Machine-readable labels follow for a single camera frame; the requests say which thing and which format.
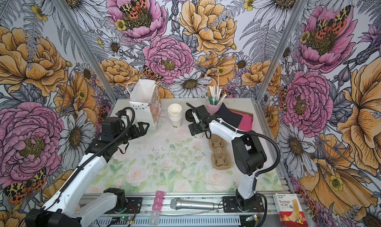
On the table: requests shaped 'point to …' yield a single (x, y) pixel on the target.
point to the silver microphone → (186, 204)
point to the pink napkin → (245, 123)
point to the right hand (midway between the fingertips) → (198, 130)
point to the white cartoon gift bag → (146, 102)
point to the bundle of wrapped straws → (215, 97)
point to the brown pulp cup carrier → (221, 158)
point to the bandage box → (290, 212)
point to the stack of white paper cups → (175, 114)
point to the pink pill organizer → (154, 215)
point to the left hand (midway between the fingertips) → (143, 132)
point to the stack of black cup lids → (189, 115)
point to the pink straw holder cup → (212, 109)
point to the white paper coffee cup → (202, 136)
